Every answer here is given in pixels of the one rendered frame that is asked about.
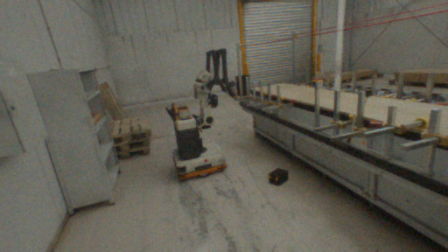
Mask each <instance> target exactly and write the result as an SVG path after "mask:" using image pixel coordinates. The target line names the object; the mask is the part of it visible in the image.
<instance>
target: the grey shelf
mask: <svg viewBox="0 0 448 252"><path fill-rule="evenodd" d="M91 70H92V71H91ZM92 73H93V74H92ZM26 75H27V77H28V80H29V82H30V84H31V88H32V90H33V93H34V95H35V98H36V102H37V104H38V108H39V110H40V113H41V115H42V116H43V120H44V124H45V127H46V130H47V132H48V135H49V136H48V137H47V138H45V141H46V143H47V146H48V148H49V152H50V154H51V157H52V161H53V165H54V168H55V170H56V172H57V177H58V179H59V182H60V184H61V189H62V192H63V193H64V195H65V200H66V203H67V208H68V211H69V213H70V216H73V215H75V212H73V209H75V208H78V207H83V206H86V205H89V204H94V203H99V202H102V201H105V200H109V202H110V205H111V206H113V205H114V204H115V202H114V197H113V188H114V185H115V182H116V176H117V173H118V174H119V173H122V172H121V170H120V165H119V162H118V158H117V156H116V148H115V145H114V142H113V137H112V134H111V131H110V127H109V120H108V117H107V114H106V111H104V110H105V106H104V103H103V99H102V94H101V90H100V86H99V82H98V80H97V77H96V74H95V68H94V67H86V68H80V69H67V70H59V71H46V72H39V73H27V74H26ZM93 76H94V77H93ZM76 82H77V83H76ZM96 83H97V84H96ZM77 85H78V86H77ZM97 86H98V87H97ZM96 89H97V90H96ZM98 95H99V96H98ZM99 97H100V100H101V101H100V100H99ZM102 105H103V106H102ZM102 111H103V113H102ZM104 112H105V113H104ZM91 113H95V114H97V113H102V114H104V116H103V117H102V118H101V120H100V121H98V122H97V124H96V125H95V126H94V124H93V118H92V116H91ZM106 119H107V120H106ZM105 123H106V124H105ZM91 124H92V125H91ZM88 125H89V127H88ZM106 125H107V127H106ZM89 128H90V129H89ZM107 128H108V129H107ZM109 134H110V135H109ZM109 139H110V141H109ZM98 140H99V141H101V145H99V142H98ZM112 148H113V149H112ZM97 149H98V150H97ZM113 153H114V155H113ZM114 156H115V157H114ZM119 170H120V171H119ZM60 171H61V172H60ZM111 200H112V202H111ZM70 207H71V208H70Z"/></svg>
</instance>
